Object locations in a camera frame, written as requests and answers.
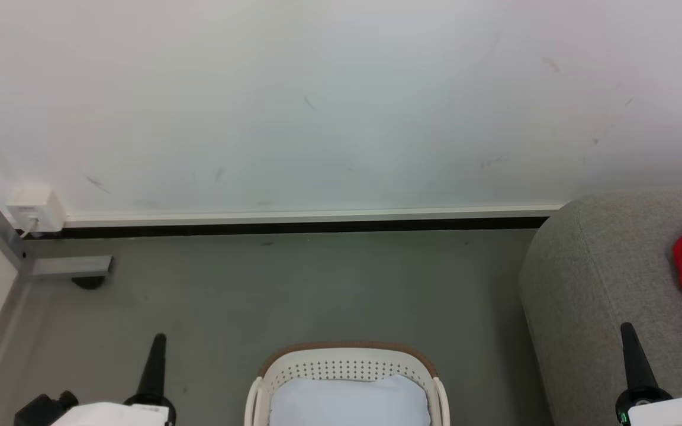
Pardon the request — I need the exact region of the white wall socket box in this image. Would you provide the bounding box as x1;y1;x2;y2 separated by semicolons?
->
6;188;68;233

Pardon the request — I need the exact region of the grey fabric sofa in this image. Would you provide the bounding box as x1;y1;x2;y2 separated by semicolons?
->
518;188;682;426

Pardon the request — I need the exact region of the white laundry basket brown rim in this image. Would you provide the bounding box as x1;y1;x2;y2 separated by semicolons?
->
244;340;452;426

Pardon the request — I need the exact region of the white clothing item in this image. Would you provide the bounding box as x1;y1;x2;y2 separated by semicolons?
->
268;373;432;426

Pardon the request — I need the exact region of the white wall baseboard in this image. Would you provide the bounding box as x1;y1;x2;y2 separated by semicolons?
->
63;204;565;230

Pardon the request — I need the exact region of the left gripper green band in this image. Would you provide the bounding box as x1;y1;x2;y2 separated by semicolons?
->
51;333;176;426

